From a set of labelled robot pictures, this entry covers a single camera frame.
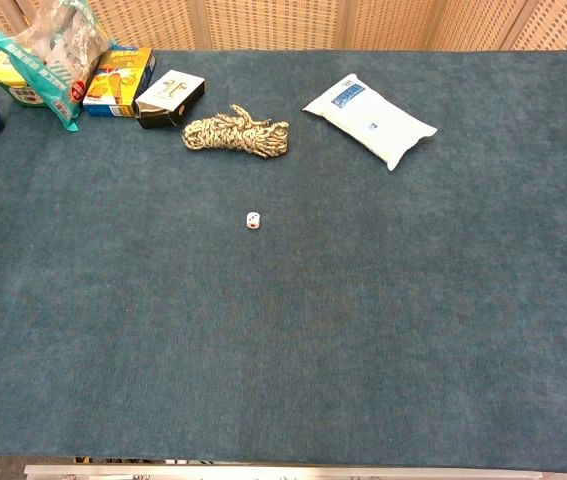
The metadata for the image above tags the woven rattan folding screen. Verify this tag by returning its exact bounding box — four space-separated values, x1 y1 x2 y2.
0 0 567 52

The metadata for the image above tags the clear teal-edged plastic snack bag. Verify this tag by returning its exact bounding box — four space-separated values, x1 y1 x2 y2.
0 0 115 133

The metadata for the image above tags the coiled beige braided rope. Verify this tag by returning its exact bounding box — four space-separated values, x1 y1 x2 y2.
181 103 291 160

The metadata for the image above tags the white soft pack blue label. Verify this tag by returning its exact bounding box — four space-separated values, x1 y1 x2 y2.
301 73 439 172

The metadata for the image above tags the dark teal table cloth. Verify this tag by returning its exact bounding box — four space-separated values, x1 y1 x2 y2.
0 45 567 475

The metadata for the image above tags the yellow green lidded tub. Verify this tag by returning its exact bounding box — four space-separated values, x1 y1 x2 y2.
0 48 49 109

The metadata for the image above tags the silver metal frame rail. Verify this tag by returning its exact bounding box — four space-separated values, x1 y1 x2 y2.
23 463 554 480

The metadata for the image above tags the yellow and blue snack box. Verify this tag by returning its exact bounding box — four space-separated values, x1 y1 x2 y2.
82 45 157 119

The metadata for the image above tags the black and white carton box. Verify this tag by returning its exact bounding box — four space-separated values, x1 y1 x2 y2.
133 69 208 130

